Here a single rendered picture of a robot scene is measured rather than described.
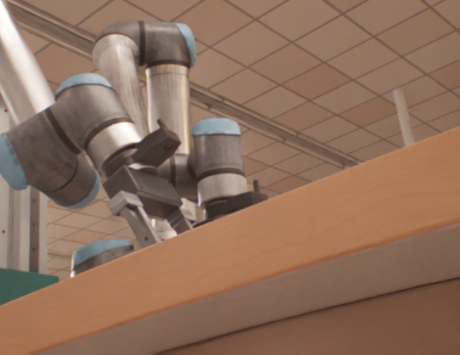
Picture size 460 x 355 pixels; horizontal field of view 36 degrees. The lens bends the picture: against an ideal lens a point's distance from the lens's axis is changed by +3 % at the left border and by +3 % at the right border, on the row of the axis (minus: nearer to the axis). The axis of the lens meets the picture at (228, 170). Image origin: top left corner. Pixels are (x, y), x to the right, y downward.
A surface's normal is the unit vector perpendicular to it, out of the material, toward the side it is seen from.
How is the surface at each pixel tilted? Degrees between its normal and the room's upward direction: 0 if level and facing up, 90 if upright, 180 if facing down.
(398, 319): 90
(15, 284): 90
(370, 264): 180
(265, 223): 90
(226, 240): 90
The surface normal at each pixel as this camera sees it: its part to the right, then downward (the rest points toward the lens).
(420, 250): 0.11, 0.92
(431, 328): -0.65, -0.23
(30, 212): 0.80, -0.31
